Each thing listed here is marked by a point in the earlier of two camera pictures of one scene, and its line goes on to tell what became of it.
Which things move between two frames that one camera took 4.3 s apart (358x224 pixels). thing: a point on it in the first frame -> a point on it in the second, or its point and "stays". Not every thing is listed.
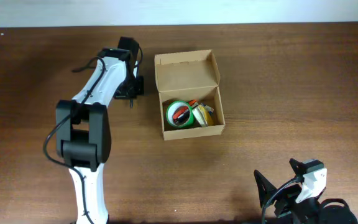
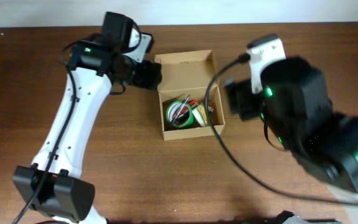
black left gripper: (130, 92) -> (150, 74)
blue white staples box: (209, 109) stays
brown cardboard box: (189, 76) stays
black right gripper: (282, 196) -> (239, 99)
